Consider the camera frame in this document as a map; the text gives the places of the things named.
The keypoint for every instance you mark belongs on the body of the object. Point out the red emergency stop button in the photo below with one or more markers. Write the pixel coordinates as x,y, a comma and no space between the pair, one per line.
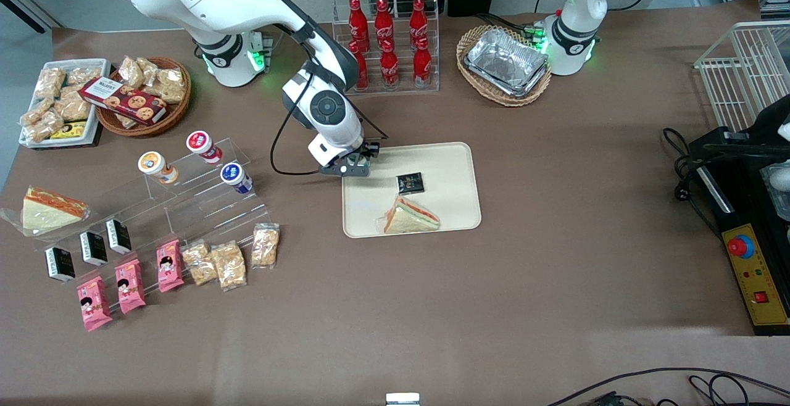
740,247

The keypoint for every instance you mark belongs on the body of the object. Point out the orange gum bottle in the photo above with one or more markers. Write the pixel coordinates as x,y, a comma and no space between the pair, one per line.
154,164

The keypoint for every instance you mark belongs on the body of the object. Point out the clear acrylic stepped shelf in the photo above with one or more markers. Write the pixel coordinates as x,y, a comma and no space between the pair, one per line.
203,208

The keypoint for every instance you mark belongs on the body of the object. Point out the red cola bottle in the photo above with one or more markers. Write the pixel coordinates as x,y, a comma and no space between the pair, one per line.
361,73
422,63
389,68
383,23
358,23
418,22

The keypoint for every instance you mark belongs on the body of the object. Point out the clear bag of crackers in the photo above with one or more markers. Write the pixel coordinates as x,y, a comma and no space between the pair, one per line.
49,82
131,71
171,85
150,68
83,76
34,113
73,105
43,129
126,121

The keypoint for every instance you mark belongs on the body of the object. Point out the clear acrylic bottle rack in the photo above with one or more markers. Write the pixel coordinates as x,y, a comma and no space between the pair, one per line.
401,88

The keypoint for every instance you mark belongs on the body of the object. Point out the silver foil container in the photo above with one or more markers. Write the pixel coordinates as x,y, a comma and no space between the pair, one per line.
506,60

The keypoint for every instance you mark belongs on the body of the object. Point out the yellow and black packet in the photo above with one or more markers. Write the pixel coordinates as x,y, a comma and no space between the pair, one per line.
69,130

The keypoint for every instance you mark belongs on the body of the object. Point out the rice cracker bag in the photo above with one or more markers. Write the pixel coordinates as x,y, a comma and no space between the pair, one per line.
265,245
229,265
199,263

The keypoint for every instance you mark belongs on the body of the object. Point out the black control box yellow panel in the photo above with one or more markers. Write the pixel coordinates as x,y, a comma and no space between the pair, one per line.
740,208

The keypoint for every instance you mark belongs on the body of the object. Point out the blue gum bottle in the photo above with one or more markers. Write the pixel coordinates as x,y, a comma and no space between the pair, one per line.
232,173

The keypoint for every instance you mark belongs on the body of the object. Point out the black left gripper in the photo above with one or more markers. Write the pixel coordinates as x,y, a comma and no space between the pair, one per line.
769,123

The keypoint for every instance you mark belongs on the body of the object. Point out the red cookie box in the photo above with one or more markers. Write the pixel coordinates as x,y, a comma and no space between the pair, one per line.
123,100

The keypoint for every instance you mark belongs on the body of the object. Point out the dark brown wicker basket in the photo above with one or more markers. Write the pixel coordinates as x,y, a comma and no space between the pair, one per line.
176,113

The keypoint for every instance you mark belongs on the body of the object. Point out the white rectangular tray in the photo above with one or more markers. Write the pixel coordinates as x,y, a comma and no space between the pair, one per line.
103,70

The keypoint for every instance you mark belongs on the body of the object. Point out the small white device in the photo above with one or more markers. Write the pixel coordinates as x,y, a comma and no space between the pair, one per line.
402,399

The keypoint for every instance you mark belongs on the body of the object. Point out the wrapped triangle sandwich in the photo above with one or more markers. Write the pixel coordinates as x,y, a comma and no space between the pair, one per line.
46,211
410,218

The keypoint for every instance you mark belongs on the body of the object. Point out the small black carton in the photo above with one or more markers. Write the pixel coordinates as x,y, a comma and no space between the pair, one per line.
94,248
118,236
60,264

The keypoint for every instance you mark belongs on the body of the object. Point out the grey connector box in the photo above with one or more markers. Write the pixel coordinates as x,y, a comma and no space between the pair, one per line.
262,45

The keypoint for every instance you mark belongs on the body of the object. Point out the small black square packet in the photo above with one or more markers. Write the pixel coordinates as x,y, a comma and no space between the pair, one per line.
410,182

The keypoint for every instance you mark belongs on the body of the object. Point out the pink snack packet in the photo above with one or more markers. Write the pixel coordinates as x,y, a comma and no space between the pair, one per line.
94,304
130,287
170,266

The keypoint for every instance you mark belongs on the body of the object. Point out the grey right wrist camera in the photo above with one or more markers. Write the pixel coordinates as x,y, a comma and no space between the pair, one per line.
345,170

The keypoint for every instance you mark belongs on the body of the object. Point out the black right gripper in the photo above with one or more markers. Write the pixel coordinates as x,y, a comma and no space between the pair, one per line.
365,152

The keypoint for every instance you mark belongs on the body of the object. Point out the beige plastic tray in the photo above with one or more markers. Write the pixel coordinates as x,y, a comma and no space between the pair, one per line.
444,165

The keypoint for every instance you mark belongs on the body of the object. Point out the light tan wicker basket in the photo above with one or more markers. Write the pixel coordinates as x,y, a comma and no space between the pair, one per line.
475,88

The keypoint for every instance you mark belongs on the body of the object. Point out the red gum bottle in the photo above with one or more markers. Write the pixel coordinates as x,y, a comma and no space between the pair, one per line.
199,142

